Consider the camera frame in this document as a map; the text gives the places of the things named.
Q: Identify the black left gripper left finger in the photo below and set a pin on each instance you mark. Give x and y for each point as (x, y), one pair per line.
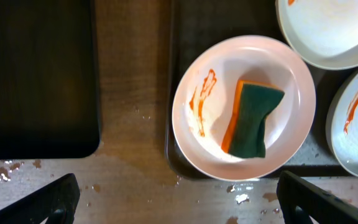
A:
(53, 203)

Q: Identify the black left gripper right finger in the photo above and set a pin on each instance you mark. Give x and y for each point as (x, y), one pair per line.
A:
(303, 202)

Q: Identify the green and orange sponge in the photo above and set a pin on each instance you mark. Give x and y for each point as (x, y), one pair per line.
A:
(253, 102)

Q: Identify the pinkish white plate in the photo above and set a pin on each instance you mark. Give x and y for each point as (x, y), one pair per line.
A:
(203, 102)

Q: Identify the cream white plate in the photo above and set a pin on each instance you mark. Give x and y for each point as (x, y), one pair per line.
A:
(323, 32)

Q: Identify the small black tray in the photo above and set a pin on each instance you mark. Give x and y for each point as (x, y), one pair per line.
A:
(49, 79)

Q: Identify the large brown serving tray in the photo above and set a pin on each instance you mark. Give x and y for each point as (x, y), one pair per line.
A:
(196, 26)

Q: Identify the pale green plate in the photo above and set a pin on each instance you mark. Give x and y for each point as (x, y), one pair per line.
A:
(342, 125)

